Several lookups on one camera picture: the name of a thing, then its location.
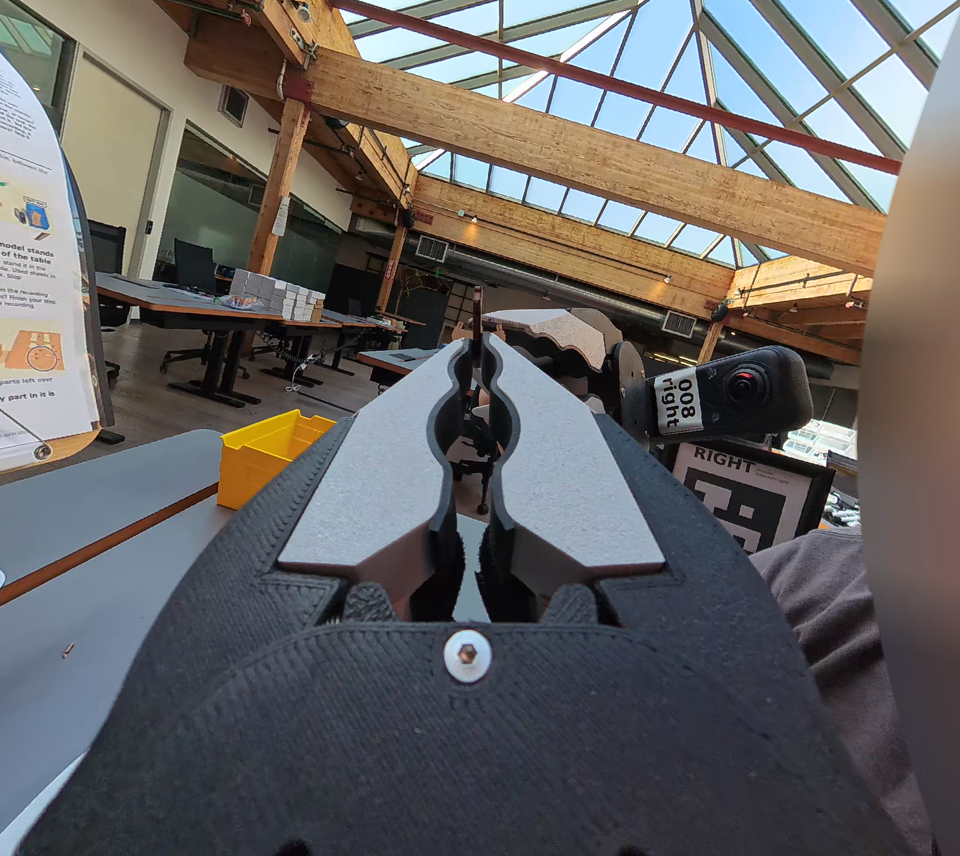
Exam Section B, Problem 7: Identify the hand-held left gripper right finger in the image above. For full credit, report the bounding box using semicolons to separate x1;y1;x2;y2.
480;334;669;623

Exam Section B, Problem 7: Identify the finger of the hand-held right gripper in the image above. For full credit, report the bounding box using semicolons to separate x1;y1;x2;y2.
482;309;624;374
567;306;624;348

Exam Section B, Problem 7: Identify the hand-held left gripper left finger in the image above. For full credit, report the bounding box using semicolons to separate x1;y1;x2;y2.
277;337;475;623

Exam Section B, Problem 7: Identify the yellow plastic bin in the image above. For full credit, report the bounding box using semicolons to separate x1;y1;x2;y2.
217;409;337;512

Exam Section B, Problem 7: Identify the stack of white boxes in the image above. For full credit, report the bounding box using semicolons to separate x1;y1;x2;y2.
228;268;326;325

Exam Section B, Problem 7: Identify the red steel pipe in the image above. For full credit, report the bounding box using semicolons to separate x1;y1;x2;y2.
327;0;903;176

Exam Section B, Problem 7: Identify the long grey office desk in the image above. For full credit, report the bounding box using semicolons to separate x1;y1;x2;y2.
96;271;342;410

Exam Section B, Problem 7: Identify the printed instruction sheet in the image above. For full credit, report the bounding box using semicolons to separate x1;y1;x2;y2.
0;49;102;461

